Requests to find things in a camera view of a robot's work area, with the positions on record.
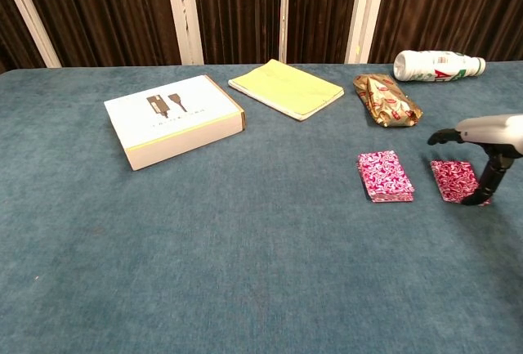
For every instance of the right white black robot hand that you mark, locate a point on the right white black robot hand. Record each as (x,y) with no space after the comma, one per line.
(494,133)

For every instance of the pink patterned packet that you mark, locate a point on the pink patterned packet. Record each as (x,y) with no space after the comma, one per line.
(453,180)
(384,178)

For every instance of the white green plastic bottle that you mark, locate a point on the white green plastic bottle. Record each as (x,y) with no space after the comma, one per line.
(429,65)

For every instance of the gold red snack packet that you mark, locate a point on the gold red snack packet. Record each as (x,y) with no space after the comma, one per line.
(384,100)

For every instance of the dark brown curtain panel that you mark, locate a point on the dark brown curtain panel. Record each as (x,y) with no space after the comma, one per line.
(16,39)
(237,10)
(318,10)
(102,10)
(449,6)

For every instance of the yellow spiral notebook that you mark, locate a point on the yellow spiral notebook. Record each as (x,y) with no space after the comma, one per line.
(286,84)

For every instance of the thin white partition pole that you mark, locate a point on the thin white partition pole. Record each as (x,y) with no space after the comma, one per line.
(284,14)

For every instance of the blue felt table mat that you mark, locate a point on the blue felt table mat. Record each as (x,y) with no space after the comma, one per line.
(204,247)

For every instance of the white flat cardboard box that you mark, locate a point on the white flat cardboard box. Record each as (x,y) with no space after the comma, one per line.
(171,113)

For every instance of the white partition frame post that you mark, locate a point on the white partition frame post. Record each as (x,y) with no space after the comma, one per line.
(30,19)
(365,14)
(184,14)

